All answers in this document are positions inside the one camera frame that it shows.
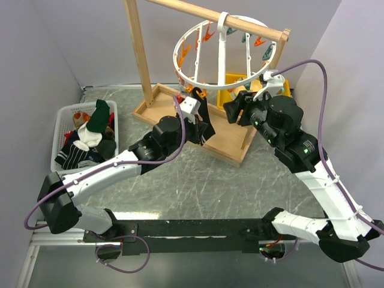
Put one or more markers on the white small sock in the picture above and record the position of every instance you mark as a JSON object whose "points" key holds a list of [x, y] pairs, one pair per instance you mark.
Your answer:
{"points": [[87, 139]]}

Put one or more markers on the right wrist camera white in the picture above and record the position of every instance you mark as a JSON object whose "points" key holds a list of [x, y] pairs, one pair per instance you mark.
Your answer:
{"points": [[272, 83]]}

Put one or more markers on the red sock in basket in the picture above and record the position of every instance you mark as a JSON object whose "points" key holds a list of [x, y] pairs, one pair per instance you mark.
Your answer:
{"points": [[109, 131]]}

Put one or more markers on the aluminium rail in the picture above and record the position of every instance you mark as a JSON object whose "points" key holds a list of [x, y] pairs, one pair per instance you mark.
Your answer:
{"points": [[44, 237]]}

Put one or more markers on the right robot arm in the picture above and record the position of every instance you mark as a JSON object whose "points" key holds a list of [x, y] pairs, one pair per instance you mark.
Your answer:
{"points": [[343, 234]]}

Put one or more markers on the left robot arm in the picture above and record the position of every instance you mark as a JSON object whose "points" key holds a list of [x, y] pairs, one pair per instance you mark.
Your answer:
{"points": [[62, 198]]}

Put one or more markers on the pink sheer sock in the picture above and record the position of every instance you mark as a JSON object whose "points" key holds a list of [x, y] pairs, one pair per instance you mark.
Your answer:
{"points": [[182, 83]]}

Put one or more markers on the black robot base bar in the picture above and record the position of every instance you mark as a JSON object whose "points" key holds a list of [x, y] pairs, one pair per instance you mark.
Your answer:
{"points": [[184, 236]]}

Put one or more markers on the white plastic laundry basket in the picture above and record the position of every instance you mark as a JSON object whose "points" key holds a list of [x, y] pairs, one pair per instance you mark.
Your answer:
{"points": [[64, 123]]}

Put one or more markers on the dark green dotted sock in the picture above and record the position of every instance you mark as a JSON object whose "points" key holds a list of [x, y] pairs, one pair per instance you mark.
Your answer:
{"points": [[100, 117]]}

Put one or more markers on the orange sock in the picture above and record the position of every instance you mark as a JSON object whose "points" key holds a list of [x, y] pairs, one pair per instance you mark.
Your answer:
{"points": [[85, 116]]}

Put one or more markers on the orange clothes clip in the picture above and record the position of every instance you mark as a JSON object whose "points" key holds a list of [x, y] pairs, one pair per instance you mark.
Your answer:
{"points": [[208, 34]]}

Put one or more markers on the black white striped sock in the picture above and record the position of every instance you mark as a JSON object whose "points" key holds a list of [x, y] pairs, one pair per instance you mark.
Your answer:
{"points": [[208, 130]]}

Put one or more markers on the yellow bowl on plates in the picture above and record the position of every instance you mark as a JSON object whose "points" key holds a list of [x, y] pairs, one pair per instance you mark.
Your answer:
{"points": [[253, 86]]}

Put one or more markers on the wooden hanger rack frame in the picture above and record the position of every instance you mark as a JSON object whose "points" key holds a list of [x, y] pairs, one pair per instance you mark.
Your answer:
{"points": [[229, 144]]}

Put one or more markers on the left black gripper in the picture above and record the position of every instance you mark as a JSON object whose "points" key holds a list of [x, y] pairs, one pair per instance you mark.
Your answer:
{"points": [[197, 129]]}

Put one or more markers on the yellow plastic tray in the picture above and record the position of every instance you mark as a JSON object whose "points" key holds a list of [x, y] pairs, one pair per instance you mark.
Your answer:
{"points": [[224, 95]]}

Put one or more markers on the argyle tan sock in basket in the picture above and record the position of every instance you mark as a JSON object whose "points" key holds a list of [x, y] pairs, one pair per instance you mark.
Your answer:
{"points": [[78, 120]]}

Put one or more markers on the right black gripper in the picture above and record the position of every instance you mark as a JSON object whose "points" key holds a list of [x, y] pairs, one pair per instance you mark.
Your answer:
{"points": [[244, 99]]}

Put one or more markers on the navy striped sock in basket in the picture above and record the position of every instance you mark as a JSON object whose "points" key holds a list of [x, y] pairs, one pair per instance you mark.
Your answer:
{"points": [[72, 157]]}

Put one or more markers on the black brown sock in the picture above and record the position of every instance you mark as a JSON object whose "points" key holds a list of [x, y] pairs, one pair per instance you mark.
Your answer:
{"points": [[106, 148]]}

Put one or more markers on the white round clip hanger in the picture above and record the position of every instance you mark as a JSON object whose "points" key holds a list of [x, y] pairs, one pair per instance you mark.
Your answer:
{"points": [[181, 51]]}

